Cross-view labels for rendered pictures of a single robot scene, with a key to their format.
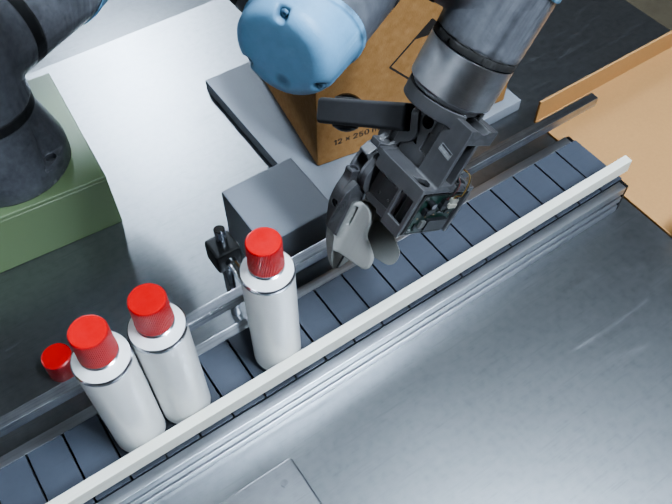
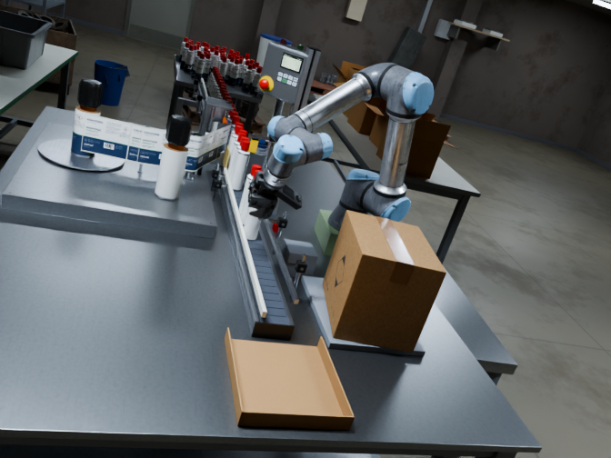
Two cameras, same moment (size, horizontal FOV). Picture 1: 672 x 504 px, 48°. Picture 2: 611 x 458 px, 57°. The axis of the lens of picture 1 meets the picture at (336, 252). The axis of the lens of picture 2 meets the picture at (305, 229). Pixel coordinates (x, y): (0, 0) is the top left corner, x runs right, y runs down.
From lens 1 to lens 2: 1.87 m
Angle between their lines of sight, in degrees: 80
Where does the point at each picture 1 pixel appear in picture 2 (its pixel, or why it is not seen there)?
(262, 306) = not seen: hidden behind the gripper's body
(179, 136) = not seen: hidden behind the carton
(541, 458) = (175, 266)
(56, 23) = (367, 200)
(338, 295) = (259, 252)
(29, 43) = (359, 194)
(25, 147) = (338, 212)
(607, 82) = (330, 383)
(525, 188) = (274, 301)
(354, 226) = not seen: hidden behind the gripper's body
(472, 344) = (224, 277)
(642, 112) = (302, 380)
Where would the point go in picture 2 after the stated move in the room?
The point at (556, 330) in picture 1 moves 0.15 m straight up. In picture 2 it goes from (213, 293) to (224, 247)
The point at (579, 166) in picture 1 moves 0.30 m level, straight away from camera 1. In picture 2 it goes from (275, 316) to (353, 386)
